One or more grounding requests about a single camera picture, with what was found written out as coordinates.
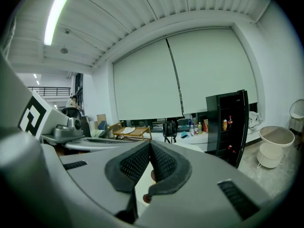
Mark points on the wooden shelf trolley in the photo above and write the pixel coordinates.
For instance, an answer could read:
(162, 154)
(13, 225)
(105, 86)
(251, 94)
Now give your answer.
(140, 130)

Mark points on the black glass-door fridge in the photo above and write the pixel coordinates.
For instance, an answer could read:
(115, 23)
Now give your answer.
(213, 127)

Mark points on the cardboard box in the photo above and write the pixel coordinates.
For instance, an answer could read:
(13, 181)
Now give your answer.
(101, 117)

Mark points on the black metal railing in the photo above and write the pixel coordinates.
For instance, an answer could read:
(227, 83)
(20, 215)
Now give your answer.
(54, 89)

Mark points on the white roller blind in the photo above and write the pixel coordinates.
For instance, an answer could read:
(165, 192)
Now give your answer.
(147, 84)
(213, 68)

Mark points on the round white side table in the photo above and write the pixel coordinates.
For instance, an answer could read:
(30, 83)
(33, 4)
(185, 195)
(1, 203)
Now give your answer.
(273, 146)

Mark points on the long ceiling light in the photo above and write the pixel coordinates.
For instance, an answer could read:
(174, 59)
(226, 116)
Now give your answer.
(55, 18)

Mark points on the teal cloth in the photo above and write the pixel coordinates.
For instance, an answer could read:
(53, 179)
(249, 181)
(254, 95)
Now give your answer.
(185, 134)

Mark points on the white bottle blue cap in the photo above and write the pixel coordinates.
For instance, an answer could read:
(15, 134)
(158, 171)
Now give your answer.
(192, 130)

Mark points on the green drink bottle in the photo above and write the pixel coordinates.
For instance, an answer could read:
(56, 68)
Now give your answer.
(200, 128)

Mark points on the red soda can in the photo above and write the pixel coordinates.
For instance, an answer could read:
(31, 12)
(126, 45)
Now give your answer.
(231, 149)

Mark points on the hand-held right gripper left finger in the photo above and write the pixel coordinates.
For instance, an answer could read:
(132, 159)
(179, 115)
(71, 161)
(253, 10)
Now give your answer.
(90, 174)

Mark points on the green cloth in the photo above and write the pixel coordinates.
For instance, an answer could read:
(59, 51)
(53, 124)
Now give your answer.
(97, 133)

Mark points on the black handbag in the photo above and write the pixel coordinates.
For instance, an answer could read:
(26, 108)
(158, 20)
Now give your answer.
(169, 128)

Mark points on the black smartphone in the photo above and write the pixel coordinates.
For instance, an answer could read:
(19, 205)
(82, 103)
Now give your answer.
(184, 136)

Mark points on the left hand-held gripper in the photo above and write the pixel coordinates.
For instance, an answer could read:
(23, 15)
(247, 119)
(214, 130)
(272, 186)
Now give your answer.
(47, 117)

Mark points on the red label jar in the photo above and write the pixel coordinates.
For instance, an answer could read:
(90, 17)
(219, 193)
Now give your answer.
(196, 129)

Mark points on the round ceiling sensor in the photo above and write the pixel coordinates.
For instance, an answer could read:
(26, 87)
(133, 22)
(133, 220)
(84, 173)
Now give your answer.
(64, 50)

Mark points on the orange drink can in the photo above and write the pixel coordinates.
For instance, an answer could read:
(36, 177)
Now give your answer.
(225, 125)

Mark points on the person's right hand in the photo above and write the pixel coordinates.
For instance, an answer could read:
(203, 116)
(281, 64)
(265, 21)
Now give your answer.
(146, 198)

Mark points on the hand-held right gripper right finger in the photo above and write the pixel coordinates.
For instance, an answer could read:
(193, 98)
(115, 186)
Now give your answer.
(209, 186)

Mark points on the red soda bottle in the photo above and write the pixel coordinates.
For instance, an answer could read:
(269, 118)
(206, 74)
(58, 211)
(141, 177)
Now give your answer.
(230, 122)

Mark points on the blue cushion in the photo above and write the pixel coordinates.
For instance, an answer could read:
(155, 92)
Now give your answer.
(102, 125)

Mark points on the white crumpled bag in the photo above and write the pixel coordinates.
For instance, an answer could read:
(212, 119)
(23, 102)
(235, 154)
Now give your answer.
(255, 120)

